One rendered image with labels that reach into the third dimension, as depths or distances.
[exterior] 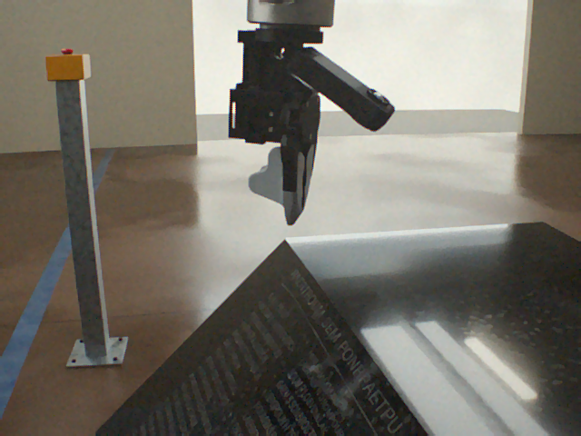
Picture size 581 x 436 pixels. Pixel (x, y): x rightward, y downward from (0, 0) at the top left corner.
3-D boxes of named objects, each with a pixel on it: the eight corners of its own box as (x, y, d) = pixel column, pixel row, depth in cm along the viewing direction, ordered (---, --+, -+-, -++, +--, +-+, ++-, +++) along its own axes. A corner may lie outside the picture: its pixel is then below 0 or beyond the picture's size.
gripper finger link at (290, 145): (289, 182, 64) (293, 104, 61) (304, 184, 63) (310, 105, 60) (275, 193, 59) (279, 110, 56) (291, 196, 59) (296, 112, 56)
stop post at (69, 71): (128, 339, 221) (103, 51, 190) (122, 365, 202) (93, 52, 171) (76, 341, 218) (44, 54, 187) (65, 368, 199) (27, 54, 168)
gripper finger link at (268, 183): (252, 218, 66) (255, 139, 63) (301, 226, 65) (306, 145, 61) (241, 226, 63) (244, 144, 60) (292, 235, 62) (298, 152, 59)
